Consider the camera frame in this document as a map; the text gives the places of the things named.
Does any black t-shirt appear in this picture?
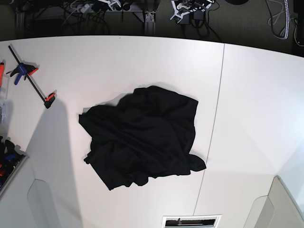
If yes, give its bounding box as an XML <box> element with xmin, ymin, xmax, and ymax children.
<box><xmin>78</xmin><ymin>86</ymin><xmax>206</xmax><ymax>190</ymax></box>

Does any black power adapter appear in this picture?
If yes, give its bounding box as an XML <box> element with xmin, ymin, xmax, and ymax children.
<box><xmin>175</xmin><ymin>9</ymin><xmax>207</xmax><ymax>26</ymax></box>

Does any white power strip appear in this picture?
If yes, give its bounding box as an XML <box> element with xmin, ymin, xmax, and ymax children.
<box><xmin>70</xmin><ymin>3</ymin><xmax>92</xmax><ymax>14</ymax></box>

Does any blue orange bar clamp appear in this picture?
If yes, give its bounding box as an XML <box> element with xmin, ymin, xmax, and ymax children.
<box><xmin>7</xmin><ymin>45</ymin><xmax>56</xmax><ymax>109</ymax></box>

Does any left white chair back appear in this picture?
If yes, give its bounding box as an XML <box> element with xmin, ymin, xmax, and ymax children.
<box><xmin>27</xmin><ymin>179</ymin><xmax>61</xmax><ymax>228</ymax></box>

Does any white chair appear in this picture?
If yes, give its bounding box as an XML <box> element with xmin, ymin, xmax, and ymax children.
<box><xmin>244</xmin><ymin>176</ymin><xmax>304</xmax><ymax>228</ymax></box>
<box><xmin>27</xmin><ymin>179</ymin><xmax>61</xmax><ymax>228</ymax></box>

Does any grey bin of clamps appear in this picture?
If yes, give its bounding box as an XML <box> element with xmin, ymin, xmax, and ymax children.
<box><xmin>0</xmin><ymin>136</ymin><xmax>27</xmax><ymax>189</ymax></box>

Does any clear plastic organizer box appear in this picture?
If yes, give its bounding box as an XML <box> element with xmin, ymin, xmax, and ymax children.
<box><xmin>0</xmin><ymin>75</ymin><xmax>10</xmax><ymax>124</ymax></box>

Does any right white chair back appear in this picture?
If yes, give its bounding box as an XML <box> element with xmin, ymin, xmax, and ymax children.
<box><xmin>244</xmin><ymin>176</ymin><xmax>304</xmax><ymax>228</ymax></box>

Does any aluminium frame post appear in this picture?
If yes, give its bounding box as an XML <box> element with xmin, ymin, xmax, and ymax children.
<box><xmin>133</xmin><ymin>11</ymin><xmax>156</xmax><ymax>36</ymax></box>

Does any orange handled tool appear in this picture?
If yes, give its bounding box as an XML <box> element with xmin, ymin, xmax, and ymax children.
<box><xmin>0</xmin><ymin>62</ymin><xmax>5</xmax><ymax>87</ymax></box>

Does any grey coiled cable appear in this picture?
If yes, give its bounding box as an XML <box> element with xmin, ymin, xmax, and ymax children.
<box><xmin>265</xmin><ymin>0</ymin><xmax>292</xmax><ymax>40</ymax></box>

